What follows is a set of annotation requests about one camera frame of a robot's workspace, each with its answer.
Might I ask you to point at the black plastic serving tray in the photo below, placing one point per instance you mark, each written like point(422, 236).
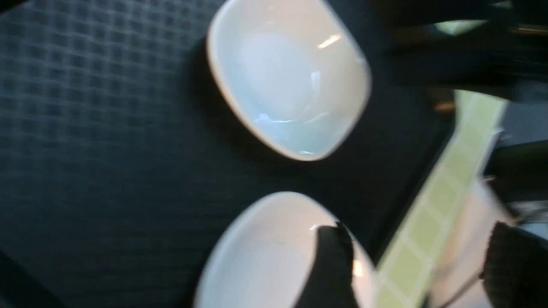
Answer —
point(121, 164)

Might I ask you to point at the large white plastic tub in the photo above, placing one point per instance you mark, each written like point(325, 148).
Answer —
point(464, 255)

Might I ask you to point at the white square dish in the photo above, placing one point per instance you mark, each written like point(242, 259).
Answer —
point(264, 258)
point(291, 72)

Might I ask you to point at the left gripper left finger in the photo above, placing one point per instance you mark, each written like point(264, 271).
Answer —
point(329, 284)

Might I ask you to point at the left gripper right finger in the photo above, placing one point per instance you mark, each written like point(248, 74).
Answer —
point(515, 272)

